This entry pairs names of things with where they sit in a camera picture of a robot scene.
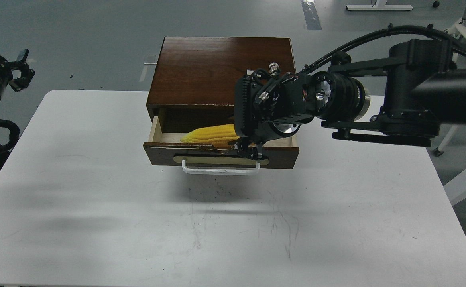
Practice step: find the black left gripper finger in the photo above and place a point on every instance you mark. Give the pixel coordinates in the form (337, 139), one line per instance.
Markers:
(20, 83)

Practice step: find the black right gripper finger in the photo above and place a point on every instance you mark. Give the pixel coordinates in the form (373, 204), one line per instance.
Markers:
(249, 150)
(226, 142)

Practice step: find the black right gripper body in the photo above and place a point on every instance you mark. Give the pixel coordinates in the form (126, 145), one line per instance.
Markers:
(270, 104)

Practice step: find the yellow corn cob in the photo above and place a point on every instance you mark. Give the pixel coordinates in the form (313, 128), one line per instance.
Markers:
(206, 135)

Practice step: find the wooden drawer with white handle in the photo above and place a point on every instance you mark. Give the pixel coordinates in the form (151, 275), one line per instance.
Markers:
(168, 125)

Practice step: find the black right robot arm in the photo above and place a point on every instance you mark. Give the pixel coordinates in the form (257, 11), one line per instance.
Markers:
(393, 86)

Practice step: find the dark wooden cabinet box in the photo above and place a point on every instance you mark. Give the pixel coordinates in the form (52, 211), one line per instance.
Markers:
(196, 76)

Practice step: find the grey floor tape strip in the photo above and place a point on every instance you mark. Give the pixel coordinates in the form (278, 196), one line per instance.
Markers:
(311, 17)

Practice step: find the white table leg base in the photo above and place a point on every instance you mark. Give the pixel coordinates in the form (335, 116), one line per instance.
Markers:
(378, 5)

